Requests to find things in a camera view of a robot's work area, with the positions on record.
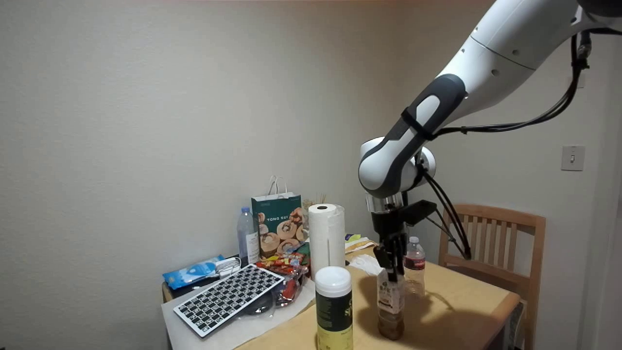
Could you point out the black keyboard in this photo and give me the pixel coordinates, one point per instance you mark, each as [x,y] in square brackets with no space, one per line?
[226,299]

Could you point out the white wall light switch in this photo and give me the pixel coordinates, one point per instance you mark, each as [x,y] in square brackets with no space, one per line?
[572,159]

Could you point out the red snack package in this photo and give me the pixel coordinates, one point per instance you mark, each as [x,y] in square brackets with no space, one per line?
[279,266]

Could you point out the wipes canister white lid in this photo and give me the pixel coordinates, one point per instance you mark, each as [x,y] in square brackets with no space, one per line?
[333,312]

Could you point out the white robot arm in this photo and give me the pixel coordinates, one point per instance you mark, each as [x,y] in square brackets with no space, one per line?
[506,46]

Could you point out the yellow snack package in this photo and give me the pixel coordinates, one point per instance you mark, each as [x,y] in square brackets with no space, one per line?
[358,246]

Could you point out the blue plastic package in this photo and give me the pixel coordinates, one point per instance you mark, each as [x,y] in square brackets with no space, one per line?
[191,273]

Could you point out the wooden chair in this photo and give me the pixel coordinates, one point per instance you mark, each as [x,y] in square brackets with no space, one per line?
[531,285]

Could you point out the tall clear water bottle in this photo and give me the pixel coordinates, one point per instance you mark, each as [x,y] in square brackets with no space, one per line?
[246,240]

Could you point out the white plastic bag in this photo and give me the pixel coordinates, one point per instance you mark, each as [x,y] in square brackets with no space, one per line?
[366,264]

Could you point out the green paper gift bag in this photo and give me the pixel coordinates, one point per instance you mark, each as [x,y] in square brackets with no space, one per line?
[275,207]

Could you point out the white paper towel roll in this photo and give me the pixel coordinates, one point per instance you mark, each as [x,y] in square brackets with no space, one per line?
[325,235]

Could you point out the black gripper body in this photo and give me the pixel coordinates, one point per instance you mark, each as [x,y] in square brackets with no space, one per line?
[387,227]

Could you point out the small clear water bottle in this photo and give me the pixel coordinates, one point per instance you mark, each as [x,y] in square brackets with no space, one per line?
[415,264]

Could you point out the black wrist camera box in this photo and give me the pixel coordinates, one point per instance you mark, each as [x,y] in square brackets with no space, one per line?
[419,213]

